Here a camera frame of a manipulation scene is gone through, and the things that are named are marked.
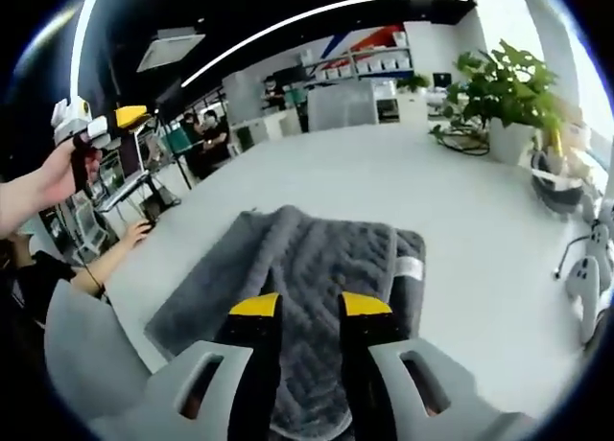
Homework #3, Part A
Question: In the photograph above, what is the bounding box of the dark grey plush towel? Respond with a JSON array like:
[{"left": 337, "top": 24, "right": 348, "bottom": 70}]
[{"left": 143, "top": 203, "right": 429, "bottom": 438}]

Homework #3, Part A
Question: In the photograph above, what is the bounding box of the open laptop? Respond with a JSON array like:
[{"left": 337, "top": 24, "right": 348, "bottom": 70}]
[{"left": 97, "top": 124, "right": 154, "bottom": 213}]

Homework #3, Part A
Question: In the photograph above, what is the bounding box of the person's left hand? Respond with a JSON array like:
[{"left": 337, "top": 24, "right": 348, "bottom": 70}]
[{"left": 40, "top": 142, "right": 104, "bottom": 207}]

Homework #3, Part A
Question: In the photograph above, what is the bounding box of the ceiling air conditioner unit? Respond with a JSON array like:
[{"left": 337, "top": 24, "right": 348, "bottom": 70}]
[{"left": 135, "top": 27, "right": 208, "bottom": 74}]

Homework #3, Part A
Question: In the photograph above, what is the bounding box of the black laptop stand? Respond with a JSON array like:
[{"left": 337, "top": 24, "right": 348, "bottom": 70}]
[{"left": 137, "top": 171, "right": 182, "bottom": 218}]

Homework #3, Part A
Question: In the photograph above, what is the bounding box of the long ceiling light strip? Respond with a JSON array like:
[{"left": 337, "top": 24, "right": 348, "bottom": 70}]
[
  {"left": 180, "top": 0, "right": 470, "bottom": 89},
  {"left": 68, "top": 0, "right": 106, "bottom": 103}
]

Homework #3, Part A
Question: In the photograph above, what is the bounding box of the grey office chair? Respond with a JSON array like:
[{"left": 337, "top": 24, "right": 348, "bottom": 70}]
[{"left": 44, "top": 279, "right": 155, "bottom": 419}]

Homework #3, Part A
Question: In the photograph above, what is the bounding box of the grey desk partition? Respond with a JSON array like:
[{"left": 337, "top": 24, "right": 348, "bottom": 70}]
[{"left": 306, "top": 80, "right": 379, "bottom": 133}]

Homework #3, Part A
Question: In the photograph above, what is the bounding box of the white jointed device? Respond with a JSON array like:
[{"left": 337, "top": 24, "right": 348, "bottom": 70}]
[{"left": 564, "top": 196, "right": 614, "bottom": 340}]

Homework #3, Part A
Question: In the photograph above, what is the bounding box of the storage shelf with white bins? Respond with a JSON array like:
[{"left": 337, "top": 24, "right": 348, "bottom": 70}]
[{"left": 300, "top": 41, "right": 416, "bottom": 83}]

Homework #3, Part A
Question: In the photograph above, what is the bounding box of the black and white headset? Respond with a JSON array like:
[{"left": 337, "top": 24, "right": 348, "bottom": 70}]
[{"left": 529, "top": 150, "right": 586, "bottom": 209}]

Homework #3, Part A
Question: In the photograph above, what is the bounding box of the white plant pot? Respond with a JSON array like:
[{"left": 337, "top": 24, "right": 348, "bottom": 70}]
[{"left": 487, "top": 118, "right": 538, "bottom": 167}]

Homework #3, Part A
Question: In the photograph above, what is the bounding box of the small green plant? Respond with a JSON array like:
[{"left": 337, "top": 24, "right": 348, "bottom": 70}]
[{"left": 396, "top": 73, "right": 432, "bottom": 94}]

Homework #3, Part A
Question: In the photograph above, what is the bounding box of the large green potted plant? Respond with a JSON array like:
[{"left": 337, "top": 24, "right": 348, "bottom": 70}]
[{"left": 428, "top": 39, "right": 566, "bottom": 144}]

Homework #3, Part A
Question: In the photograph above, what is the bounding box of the large bright window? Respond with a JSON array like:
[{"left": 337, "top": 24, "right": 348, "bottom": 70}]
[{"left": 474, "top": 0, "right": 614, "bottom": 150}]

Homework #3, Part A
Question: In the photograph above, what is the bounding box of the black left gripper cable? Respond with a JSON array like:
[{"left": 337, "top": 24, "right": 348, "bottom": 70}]
[{"left": 78, "top": 187, "right": 107, "bottom": 299}]

